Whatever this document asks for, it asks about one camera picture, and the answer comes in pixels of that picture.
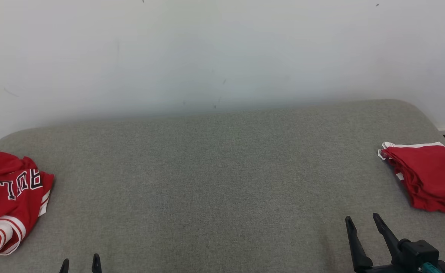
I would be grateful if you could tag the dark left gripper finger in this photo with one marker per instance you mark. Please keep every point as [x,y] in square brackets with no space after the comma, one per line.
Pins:
[96,265]
[64,267]

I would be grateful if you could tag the red shorts white stripe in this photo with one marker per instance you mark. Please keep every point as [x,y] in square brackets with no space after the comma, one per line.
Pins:
[431,178]

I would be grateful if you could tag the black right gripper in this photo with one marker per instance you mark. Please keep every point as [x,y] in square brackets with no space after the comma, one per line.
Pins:
[389,269]

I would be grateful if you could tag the red Bulls jersey white trim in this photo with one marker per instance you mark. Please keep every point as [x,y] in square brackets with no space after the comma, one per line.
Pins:
[13,204]

